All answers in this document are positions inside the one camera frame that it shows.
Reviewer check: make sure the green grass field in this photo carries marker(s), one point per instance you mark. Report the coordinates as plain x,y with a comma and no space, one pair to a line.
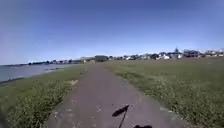
176,83

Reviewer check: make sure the dark rocky shoreline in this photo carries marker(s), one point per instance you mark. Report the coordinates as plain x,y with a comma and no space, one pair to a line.
13,79

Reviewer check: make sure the grey gravel path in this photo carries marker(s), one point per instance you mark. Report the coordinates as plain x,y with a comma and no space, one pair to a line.
100,96

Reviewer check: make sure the blue water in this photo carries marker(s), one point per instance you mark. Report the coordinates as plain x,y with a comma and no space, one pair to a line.
20,71

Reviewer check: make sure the row of houses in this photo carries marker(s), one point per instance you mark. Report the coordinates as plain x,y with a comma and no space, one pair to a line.
150,56

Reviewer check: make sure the green grass strip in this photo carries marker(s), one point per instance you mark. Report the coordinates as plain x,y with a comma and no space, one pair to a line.
33,93

